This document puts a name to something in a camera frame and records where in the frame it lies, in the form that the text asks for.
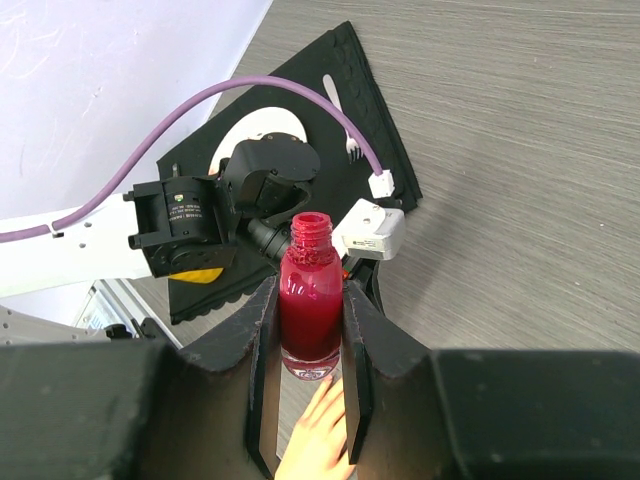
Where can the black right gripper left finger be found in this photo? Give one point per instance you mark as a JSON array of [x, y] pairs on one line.
[[142, 409]]

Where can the red nail polish bottle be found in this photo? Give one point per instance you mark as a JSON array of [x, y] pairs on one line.
[[310, 301]]

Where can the mannequin hand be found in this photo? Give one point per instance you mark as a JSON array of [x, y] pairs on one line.
[[316, 449]]

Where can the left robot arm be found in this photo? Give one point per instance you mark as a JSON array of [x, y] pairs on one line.
[[236, 221]]

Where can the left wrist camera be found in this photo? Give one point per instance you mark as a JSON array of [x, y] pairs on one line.
[[369, 231]]

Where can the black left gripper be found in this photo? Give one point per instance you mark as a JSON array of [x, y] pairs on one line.
[[365, 273]]

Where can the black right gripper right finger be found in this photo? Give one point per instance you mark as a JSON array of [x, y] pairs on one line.
[[417, 413]]

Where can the yellow cup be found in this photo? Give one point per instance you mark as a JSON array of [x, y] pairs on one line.
[[203, 276]]

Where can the black scalloped placemat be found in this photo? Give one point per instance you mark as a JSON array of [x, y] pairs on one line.
[[320, 125]]

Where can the pink and cream plate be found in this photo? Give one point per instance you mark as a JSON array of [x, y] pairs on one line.
[[255, 126]]

